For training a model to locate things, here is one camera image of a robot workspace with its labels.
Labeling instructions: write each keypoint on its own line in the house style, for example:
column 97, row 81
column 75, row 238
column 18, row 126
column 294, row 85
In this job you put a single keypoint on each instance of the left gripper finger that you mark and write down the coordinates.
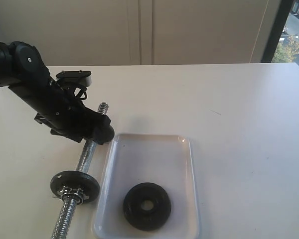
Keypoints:
column 96, row 135
column 98, row 118

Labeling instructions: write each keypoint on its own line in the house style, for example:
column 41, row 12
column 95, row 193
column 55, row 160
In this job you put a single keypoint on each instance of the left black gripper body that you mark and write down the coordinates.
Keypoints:
column 63, row 111

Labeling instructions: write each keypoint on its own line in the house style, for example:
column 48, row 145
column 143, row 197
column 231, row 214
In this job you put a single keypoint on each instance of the black weight plate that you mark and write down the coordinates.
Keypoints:
column 147, row 206
column 76, row 179
column 107, row 134

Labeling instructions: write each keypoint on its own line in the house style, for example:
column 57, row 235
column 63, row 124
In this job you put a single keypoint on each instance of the chrome threaded dumbbell bar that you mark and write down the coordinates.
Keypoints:
column 62, row 225

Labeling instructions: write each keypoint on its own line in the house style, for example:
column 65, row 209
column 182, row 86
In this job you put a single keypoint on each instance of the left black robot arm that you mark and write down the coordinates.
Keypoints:
column 22, row 70

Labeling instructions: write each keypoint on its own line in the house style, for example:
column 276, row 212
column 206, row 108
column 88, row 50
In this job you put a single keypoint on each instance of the white plastic tray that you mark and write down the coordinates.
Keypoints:
column 136, row 158

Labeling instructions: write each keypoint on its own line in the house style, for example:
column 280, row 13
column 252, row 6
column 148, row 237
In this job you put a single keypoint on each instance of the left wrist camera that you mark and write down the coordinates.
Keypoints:
column 80, row 77

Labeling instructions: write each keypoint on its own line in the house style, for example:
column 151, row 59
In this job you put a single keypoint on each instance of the black window frame post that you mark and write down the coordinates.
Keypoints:
column 276, row 30

